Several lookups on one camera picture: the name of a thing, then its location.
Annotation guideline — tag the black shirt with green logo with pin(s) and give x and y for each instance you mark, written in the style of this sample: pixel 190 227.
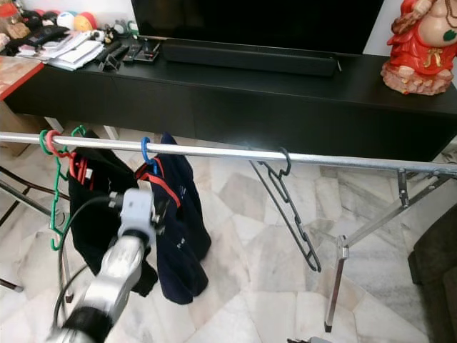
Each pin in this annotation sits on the black shirt with green logo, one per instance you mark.
pixel 96 214

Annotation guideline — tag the blue and red clothes hanger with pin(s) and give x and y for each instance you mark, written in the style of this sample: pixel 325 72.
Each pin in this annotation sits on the blue and red clothes hanger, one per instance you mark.
pixel 145 152

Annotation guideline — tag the black clothes hanger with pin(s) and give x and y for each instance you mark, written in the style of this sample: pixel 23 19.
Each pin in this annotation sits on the black clothes hanger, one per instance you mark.
pixel 285 168

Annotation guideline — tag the navy blue t-shirt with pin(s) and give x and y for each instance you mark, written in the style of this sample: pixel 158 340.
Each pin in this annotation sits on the navy blue t-shirt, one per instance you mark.
pixel 186 250

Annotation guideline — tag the metal clothes drying rack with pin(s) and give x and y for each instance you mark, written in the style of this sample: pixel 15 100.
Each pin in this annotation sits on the metal clothes drying rack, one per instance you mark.
pixel 221 150

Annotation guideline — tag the black television console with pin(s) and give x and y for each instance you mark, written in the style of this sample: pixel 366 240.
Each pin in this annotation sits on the black television console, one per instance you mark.
pixel 221 107

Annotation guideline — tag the small black device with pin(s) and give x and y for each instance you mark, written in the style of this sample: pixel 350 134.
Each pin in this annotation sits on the small black device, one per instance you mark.
pixel 143 51

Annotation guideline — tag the black remote control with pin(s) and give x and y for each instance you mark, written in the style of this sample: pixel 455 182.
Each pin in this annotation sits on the black remote control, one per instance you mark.
pixel 113 57

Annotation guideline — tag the black soundbar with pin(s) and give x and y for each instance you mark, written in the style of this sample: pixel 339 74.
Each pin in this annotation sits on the black soundbar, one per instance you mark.
pixel 250 57

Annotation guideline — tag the white paper stack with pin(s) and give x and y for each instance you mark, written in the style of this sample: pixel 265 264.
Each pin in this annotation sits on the white paper stack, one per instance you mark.
pixel 73 51

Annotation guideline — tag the orange yellow round toy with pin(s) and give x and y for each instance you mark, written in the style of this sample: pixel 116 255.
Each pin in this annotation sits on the orange yellow round toy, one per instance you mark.
pixel 85 21

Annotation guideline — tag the black pouch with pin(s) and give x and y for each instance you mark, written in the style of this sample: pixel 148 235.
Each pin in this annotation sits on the black pouch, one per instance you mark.
pixel 39 39

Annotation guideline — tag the black flat television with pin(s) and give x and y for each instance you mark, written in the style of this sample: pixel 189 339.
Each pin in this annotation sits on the black flat television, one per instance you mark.
pixel 257 21

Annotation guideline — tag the white blue round toy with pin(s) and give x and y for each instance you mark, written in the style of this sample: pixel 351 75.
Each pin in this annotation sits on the white blue round toy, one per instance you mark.
pixel 65 19

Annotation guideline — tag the black plush toy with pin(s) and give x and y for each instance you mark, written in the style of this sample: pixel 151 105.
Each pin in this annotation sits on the black plush toy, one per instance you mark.
pixel 37 21

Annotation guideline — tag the red lidded jar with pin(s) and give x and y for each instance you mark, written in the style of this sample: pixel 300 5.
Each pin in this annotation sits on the red lidded jar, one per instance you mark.
pixel 11 21

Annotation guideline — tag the red laughing buddha figurine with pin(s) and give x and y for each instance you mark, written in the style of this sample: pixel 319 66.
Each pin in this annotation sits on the red laughing buddha figurine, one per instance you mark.
pixel 418 50

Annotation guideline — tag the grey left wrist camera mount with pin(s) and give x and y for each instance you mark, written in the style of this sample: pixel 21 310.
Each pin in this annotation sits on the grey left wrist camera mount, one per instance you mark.
pixel 137 214

